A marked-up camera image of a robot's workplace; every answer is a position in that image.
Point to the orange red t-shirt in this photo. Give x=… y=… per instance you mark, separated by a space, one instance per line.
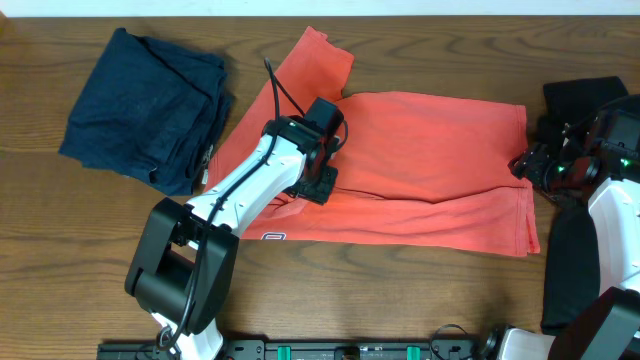
x=416 y=169

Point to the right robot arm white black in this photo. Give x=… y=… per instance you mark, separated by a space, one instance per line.
x=598 y=167

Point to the black clothes pile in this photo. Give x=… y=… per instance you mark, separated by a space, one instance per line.
x=572 y=277

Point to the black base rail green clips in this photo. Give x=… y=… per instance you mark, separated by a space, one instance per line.
x=446 y=349

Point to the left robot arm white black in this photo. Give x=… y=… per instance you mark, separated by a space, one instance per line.
x=182 y=267

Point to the folded navy blue shirt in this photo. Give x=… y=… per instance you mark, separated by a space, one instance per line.
x=150 y=110

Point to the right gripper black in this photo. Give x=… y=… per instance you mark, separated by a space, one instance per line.
x=533 y=162

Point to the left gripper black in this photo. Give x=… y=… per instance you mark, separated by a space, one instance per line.
x=318 y=185

